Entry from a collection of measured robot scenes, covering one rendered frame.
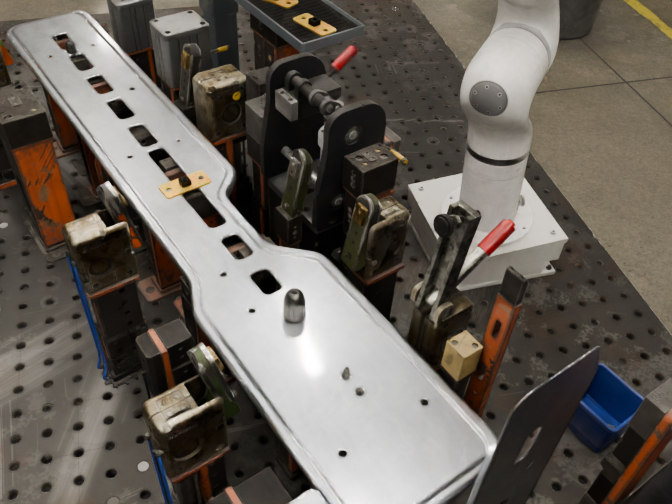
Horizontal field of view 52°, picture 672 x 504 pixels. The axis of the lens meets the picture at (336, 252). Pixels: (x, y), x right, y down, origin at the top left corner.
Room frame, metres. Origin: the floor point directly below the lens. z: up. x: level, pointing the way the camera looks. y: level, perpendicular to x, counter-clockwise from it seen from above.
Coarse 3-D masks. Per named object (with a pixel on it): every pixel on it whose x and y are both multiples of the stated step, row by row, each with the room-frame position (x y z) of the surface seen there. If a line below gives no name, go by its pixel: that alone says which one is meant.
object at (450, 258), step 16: (448, 208) 0.64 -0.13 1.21; (464, 208) 0.63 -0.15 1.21; (448, 224) 0.60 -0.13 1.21; (464, 224) 0.61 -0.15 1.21; (448, 240) 0.63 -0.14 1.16; (464, 240) 0.61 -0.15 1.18; (432, 256) 0.63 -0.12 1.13; (448, 256) 0.62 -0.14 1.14; (464, 256) 0.61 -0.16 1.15; (432, 272) 0.62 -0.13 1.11; (448, 272) 0.60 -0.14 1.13; (432, 288) 0.63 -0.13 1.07; (448, 288) 0.60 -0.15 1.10; (416, 304) 0.62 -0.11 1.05; (432, 320) 0.59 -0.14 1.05
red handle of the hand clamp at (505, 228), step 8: (504, 224) 0.68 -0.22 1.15; (512, 224) 0.69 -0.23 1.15; (496, 232) 0.68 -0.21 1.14; (504, 232) 0.68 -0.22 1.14; (512, 232) 0.68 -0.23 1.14; (488, 240) 0.67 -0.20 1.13; (496, 240) 0.67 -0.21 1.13; (504, 240) 0.67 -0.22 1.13; (480, 248) 0.66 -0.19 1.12; (488, 248) 0.66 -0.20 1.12; (496, 248) 0.66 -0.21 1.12; (472, 256) 0.66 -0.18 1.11; (480, 256) 0.65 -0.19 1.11; (488, 256) 0.66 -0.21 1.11; (464, 264) 0.65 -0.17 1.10; (472, 264) 0.65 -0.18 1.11; (464, 272) 0.64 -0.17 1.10; (432, 296) 0.62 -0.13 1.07; (432, 304) 0.61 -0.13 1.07
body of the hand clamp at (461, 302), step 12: (456, 288) 0.65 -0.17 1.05; (456, 300) 0.63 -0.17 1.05; (468, 300) 0.63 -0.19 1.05; (420, 312) 0.62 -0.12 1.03; (456, 312) 0.61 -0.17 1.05; (468, 312) 0.62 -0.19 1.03; (420, 324) 0.61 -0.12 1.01; (432, 324) 0.60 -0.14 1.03; (444, 324) 0.59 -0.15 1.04; (456, 324) 0.61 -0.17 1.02; (408, 336) 0.63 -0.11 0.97; (420, 336) 0.61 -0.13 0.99; (432, 336) 0.59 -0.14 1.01; (444, 336) 0.60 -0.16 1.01; (420, 348) 0.61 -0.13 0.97; (432, 348) 0.59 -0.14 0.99; (444, 348) 0.61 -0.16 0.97; (432, 360) 0.59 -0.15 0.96
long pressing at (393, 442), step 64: (64, 64) 1.26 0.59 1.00; (128, 64) 1.27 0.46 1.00; (128, 128) 1.05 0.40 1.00; (192, 128) 1.06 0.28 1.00; (128, 192) 0.87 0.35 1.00; (192, 256) 0.73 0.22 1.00; (256, 256) 0.74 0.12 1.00; (320, 256) 0.74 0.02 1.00; (256, 320) 0.61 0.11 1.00; (320, 320) 0.62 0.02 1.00; (384, 320) 0.62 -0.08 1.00; (256, 384) 0.51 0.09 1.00; (320, 384) 0.51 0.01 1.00; (384, 384) 0.52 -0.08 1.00; (448, 384) 0.52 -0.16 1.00; (320, 448) 0.42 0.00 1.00; (384, 448) 0.43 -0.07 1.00; (448, 448) 0.43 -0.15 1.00
